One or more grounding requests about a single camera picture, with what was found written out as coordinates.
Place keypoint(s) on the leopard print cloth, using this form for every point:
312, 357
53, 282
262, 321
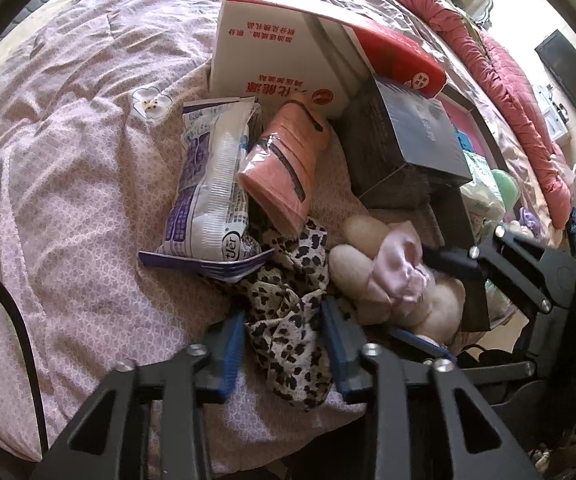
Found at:
283, 317

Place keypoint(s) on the red white tissue box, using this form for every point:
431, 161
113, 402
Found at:
270, 49

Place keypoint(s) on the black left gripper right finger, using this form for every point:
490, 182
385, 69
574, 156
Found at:
425, 420

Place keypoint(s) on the white cabinet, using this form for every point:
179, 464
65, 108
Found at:
555, 115

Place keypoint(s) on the lilac patterned bed quilt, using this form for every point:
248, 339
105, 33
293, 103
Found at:
90, 155

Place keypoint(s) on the grey tray with pink book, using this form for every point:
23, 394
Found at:
461, 213

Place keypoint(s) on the green white tissue pack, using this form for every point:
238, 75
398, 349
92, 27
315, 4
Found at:
481, 196

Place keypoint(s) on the pink red rolled comforter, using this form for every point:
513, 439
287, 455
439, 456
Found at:
508, 87

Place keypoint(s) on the dark blue-grey box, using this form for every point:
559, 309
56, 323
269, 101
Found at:
400, 147

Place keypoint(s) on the black wall television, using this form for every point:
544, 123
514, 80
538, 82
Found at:
559, 57

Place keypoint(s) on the white purple plastic pack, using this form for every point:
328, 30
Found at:
207, 229

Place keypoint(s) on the pink packaged towel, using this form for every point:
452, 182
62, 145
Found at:
279, 171

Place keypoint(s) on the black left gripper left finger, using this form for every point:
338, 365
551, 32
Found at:
108, 437

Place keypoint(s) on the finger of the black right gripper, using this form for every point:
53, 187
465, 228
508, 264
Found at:
411, 347
534, 277

